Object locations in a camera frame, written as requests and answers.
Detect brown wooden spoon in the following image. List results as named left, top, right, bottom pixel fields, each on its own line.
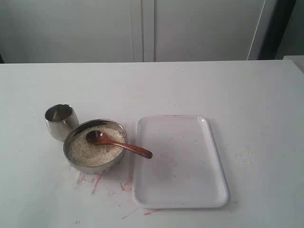
left=86, top=130, right=153, bottom=159

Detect steel bowl of rice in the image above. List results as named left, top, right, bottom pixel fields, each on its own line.
left=63, top=119, right=127, bottom=175

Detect small steel cup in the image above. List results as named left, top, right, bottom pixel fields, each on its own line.
left=45, top=104, right=79, bottom=142

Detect white plastic tray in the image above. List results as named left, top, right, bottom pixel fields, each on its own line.
left=133, top=115, right=229, bottom=209

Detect white cabinet behind table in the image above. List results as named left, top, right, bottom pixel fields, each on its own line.
left=0, top=0, right=304, bottom=64

